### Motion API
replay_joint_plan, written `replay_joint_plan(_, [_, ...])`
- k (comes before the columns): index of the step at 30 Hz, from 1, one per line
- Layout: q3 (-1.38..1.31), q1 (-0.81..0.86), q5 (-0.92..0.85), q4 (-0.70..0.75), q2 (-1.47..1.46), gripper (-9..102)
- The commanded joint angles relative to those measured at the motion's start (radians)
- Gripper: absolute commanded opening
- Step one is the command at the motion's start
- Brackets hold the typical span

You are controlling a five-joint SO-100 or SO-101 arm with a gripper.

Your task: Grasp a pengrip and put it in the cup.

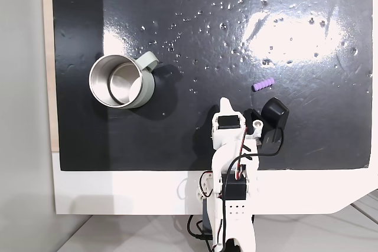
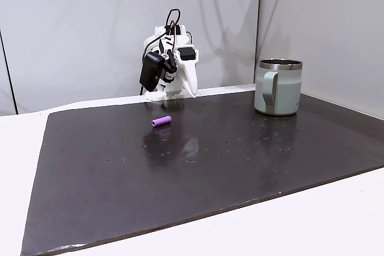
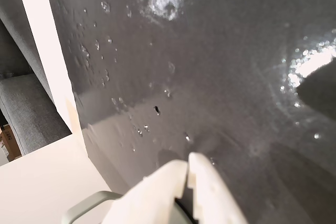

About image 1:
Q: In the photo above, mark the purple ribbed pen grip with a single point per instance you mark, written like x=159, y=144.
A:
x=263, y=84

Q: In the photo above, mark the black glossy table mat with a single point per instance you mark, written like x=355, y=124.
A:
x=147, y=145

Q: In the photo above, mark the black camera box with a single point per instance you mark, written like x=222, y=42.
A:
x=274, y=113

